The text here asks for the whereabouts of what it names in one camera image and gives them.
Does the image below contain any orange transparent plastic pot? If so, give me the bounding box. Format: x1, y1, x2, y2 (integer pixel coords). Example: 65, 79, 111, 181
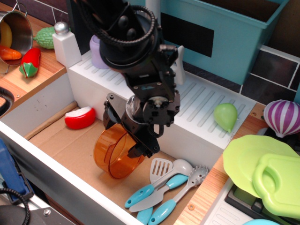
93, 124, 144, 179

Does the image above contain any grey toy faucet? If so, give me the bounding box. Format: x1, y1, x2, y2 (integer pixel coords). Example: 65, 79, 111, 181
145, 0, 186, 85

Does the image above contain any grey slotted spatula blue handle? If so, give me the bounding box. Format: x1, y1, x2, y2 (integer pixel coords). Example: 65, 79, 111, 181
125, 158, 173, 209

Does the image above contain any purple white striped onion toy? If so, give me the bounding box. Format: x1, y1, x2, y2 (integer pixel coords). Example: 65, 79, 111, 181
263, 100, 300, 138

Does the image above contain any teal plastic storage bin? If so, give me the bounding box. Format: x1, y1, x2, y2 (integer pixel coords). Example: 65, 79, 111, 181
145, 0, 287, 85

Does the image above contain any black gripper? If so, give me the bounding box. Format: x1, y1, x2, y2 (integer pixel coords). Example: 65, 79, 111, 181
103, 92, 160, 158

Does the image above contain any green bitter gourd toy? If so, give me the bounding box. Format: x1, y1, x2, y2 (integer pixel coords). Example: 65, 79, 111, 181
33, 26, 56, 49

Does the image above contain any orange carrot toy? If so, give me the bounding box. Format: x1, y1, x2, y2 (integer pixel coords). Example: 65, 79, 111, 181
0, 45, 22, 60

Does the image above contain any lilac plastic cup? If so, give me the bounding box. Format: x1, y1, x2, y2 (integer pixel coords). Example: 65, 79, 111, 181
90, 35, 109, 69

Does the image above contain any white toy sink unit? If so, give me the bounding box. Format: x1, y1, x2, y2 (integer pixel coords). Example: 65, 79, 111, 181
0, 52, 255, 225

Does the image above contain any green pear toy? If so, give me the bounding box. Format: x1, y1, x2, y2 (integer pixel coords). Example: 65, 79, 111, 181
213, 103, 238, 133

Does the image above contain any lime green cutting board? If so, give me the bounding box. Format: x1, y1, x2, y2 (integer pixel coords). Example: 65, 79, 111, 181
253, 154, 300, 219

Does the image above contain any red white cheese wedge toy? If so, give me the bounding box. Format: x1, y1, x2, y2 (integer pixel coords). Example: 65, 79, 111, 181
64, 106, 96, 129

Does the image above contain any red chili pepper toy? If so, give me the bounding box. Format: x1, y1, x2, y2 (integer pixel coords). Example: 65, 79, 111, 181
19, 48, 41, 78

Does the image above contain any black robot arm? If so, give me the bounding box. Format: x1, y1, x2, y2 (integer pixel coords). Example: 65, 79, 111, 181
76, 0, 180, 158

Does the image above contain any grey pasta spoon blue handle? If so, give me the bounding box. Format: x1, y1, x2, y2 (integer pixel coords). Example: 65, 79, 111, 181
148, 165, 209, 225

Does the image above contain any yellow toy in pot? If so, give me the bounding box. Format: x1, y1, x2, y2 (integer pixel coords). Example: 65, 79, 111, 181
0, 21, 12, 48

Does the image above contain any lime green plate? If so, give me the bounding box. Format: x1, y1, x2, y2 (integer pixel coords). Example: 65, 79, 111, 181
223, 135, 299, 198

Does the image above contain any white soap dispenser bottle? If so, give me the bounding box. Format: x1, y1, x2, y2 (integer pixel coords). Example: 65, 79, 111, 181
52, 22, 82, 68

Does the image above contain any stainless steel pot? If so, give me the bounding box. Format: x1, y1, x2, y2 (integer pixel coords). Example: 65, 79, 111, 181
0, 2, 33, 75

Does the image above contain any black toy stove top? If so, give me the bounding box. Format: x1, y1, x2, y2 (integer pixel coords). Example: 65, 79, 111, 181
225, 184, 300, 225

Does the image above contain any grey ladle blue handle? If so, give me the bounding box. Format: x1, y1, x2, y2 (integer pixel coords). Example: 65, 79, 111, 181
136, 159, 194, 225

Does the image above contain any light blue bowl rim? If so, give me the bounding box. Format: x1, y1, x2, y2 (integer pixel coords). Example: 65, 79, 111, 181
243, 219, 280, 225

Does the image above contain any black hose left edge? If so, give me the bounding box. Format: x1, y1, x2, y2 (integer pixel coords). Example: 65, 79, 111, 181
0, 86, 15, 117

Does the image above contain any blue box at left edge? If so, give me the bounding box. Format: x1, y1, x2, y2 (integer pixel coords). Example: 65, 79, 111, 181
0, 139, 34, 200

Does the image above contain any black cable lower left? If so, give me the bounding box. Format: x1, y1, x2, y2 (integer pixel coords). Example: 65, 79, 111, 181
0, 187, 30, 225

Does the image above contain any grey toy knife blue handle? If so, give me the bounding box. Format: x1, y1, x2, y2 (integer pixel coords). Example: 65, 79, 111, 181
129, 174, 188, 212

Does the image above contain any grey metal base plate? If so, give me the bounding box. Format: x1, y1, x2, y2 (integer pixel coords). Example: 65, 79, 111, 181
14, 200, 74, 225

